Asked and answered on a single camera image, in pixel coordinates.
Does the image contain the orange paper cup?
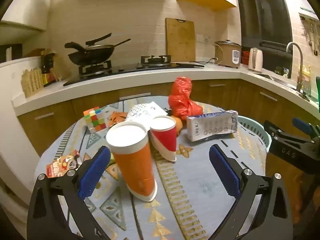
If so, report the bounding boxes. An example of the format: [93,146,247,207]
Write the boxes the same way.
[106,121,158,202]

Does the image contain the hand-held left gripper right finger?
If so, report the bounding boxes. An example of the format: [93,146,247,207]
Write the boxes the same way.
[209,144,293,240]

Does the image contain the patterned grey tablecloth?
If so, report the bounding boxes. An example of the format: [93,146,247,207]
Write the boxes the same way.
[34,95,269,240]

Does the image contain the wicker basket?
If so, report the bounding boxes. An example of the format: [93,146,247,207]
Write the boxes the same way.
[21,67,44,98]

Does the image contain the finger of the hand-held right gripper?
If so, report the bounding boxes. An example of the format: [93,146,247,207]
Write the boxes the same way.
[292,117,320,140]
[263,120,313,143]

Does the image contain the wooden base cabinet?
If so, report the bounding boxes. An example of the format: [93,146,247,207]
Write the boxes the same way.
[17,79,320,155]

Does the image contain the wall utensil rack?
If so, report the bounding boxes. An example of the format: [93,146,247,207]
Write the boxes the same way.
[299,12,320,55]

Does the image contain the red paper cup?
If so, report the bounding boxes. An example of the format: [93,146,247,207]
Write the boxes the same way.
[149,115,177,162]

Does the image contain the red snack packet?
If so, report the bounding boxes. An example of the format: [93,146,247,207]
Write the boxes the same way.
[46,150,82,178]

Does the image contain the light blue plastic basket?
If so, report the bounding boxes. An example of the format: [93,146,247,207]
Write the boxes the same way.
[236,115,272,153]

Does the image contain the black gas stove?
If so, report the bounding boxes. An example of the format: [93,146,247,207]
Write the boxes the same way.
[63,54,205,87]

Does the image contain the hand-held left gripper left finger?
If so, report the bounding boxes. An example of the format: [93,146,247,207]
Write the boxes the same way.
[26,145,112,240]

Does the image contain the yellow orange packet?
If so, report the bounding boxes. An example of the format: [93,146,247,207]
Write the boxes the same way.
[301,66,312,93]

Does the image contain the black wok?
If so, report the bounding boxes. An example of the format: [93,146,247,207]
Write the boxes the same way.
[68,39,131,66]

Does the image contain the orange fruit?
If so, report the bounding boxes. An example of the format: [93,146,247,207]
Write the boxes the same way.
[174,116,185,136]

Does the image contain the dark window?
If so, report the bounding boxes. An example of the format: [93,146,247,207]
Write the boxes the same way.
[234,0,293,55]

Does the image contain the metal sink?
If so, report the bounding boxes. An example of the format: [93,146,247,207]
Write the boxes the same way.
[260,73,295,88]

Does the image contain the white blue milk carton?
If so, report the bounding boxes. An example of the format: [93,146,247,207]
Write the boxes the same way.
[186,110,238,142]

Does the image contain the red yellow packet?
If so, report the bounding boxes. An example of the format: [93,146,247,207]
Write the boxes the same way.
[42,71,57,87]

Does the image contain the white dotted paper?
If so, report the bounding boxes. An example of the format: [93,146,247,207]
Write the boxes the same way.
[125,101,167,124]

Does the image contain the black power cable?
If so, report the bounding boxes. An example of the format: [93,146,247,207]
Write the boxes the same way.
[195,57,218,67]

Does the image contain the red plastic bag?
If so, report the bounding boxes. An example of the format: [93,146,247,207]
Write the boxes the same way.
[168,76,203,118]

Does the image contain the wooden cutting board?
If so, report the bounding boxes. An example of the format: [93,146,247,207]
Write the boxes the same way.
[165,18,196,62]

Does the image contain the black handled pan lid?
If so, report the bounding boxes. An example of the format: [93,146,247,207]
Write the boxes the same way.
[64,32,115,52]

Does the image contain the colourful puzzle cube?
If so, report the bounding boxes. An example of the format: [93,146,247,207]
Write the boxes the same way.
[83,106,107,133]

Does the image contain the beige rice cooker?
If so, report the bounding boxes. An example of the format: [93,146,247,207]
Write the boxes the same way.
[213,39,242,68]

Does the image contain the metal faucet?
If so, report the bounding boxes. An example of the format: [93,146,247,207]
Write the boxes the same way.
[286,42,310,98]

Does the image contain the white electric kettle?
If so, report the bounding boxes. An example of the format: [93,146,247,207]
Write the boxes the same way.
[247,47,264,74]

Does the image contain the dark sauce bottle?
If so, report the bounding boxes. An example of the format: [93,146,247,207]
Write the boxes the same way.
[41,52,54,75]

